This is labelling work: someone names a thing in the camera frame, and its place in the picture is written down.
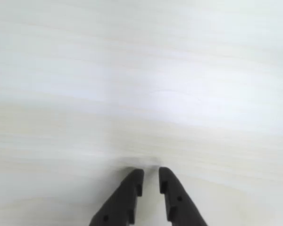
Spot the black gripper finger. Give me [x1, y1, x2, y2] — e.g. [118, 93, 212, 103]
[158, 167, 208, 226]
[89, 168, 145, 226]

